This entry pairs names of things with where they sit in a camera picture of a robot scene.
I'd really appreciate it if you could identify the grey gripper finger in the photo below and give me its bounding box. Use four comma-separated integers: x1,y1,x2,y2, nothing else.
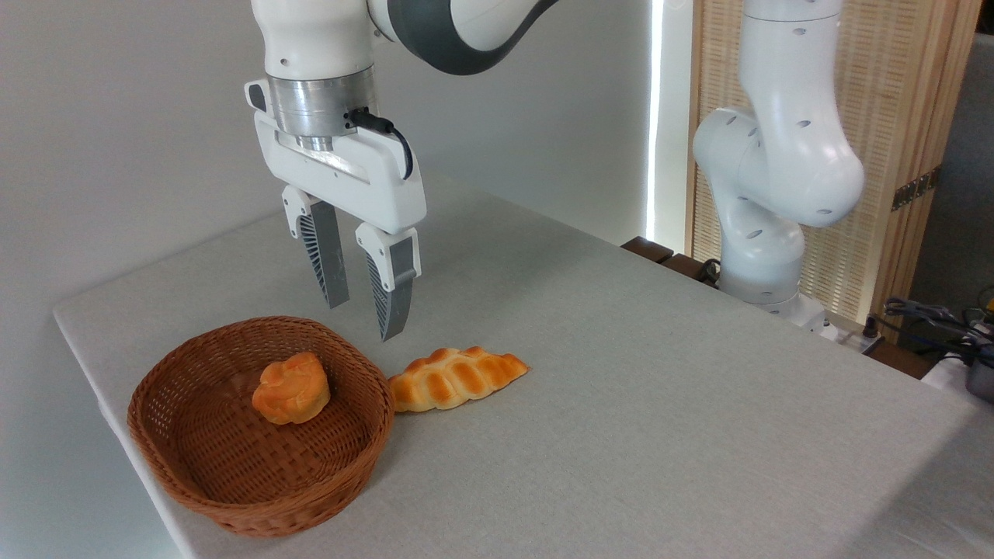
356,221,422,343
281,185,351,310

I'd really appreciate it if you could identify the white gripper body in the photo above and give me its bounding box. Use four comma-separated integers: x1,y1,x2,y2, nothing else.
245,78,428,236

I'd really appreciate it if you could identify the round orange bread roll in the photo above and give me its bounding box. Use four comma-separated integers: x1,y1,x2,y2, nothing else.
252,352,331,425

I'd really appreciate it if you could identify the long ridged bread loaf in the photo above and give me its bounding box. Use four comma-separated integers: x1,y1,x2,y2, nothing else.
387,346,530,413

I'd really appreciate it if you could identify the brown wicker basket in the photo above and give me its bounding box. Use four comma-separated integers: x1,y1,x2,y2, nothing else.
127,315,395,539

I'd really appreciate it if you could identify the dark brown wooden board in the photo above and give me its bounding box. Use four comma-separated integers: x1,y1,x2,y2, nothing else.
620,236,725,289

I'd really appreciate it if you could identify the grey tablecloth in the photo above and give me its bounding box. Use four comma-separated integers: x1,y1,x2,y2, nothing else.
52,167,994,559

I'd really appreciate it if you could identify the black metal screen hinge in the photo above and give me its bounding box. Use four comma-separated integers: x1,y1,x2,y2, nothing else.
891,166,943,212

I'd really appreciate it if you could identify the light wooden folding screen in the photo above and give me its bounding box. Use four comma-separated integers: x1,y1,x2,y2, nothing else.
685,0,984,342

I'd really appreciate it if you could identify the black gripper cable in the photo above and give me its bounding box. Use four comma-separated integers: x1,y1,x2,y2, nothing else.
349,108,415,181

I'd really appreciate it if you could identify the black cable bundle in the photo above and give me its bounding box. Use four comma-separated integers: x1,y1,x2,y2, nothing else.
881,289,994,366

